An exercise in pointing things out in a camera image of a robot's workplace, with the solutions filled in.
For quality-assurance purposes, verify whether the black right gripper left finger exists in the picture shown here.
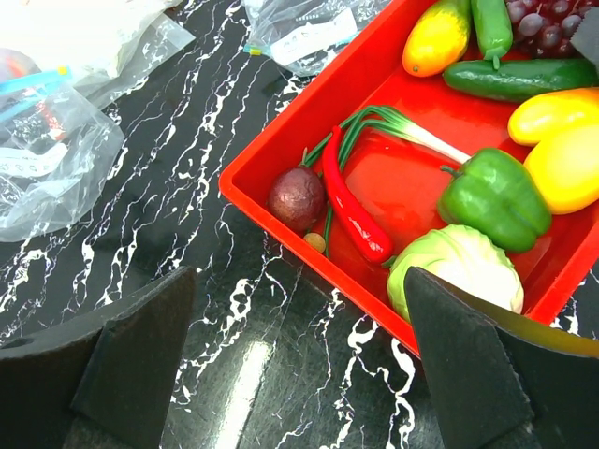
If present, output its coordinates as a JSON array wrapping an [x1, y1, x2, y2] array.
[[1, 268, 196, 448]]

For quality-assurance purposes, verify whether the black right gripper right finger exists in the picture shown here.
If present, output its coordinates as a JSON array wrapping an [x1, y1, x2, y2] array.
[[404, 267, 598, 448]]

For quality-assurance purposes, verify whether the pale green cabbage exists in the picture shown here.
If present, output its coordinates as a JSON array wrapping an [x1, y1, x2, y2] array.
[[387, 224, 524, 321]]

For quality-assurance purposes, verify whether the green bell pepper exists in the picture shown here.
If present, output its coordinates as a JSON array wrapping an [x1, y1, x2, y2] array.
[[437, 148, 552, 253]]

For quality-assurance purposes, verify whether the red chili pepper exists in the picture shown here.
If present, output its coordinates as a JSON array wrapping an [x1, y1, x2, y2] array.
[[322, 125, 394, 265]]

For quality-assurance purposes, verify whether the clear blue zip bag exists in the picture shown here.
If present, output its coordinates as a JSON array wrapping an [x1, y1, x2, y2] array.
[[1, 49, 124, 242]]

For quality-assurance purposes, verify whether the purple passion fruit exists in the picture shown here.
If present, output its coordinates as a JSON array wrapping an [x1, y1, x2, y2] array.
[[267, 166, 325, 233]]

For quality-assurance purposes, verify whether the large bag of chips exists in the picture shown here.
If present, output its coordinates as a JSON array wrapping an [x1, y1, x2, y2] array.
[[1, 1, 194, 109]]

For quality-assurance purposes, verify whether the clear zip bag with label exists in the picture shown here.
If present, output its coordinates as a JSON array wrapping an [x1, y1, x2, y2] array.
[[241, 0, 388, 77]]

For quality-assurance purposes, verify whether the yellow orange fruit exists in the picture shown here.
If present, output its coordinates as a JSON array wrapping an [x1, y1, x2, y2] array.
[[524, 123, 598, 215]]

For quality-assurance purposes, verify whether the small brown nut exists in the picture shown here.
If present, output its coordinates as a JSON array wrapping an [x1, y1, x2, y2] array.
[[303, 232, 327, 253]]

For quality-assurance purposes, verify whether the red plastic tray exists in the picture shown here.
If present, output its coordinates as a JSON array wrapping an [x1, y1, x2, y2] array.
[[218, 0, 599, 359]]

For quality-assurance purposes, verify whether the dark green cucumber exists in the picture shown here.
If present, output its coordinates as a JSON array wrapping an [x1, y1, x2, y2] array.
[[443, 59, 598, 103]]

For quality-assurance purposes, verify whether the yellow orange mango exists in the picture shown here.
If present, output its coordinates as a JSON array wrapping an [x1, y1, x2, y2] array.
[[402, 0, 472, 78]]

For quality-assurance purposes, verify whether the purple grape bunch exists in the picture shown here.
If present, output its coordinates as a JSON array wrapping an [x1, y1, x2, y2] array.
[[505, 0, 598, 59]]

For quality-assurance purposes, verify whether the small green cucumber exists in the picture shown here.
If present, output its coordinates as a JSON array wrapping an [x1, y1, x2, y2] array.
[[471, 0, 513, 70]]

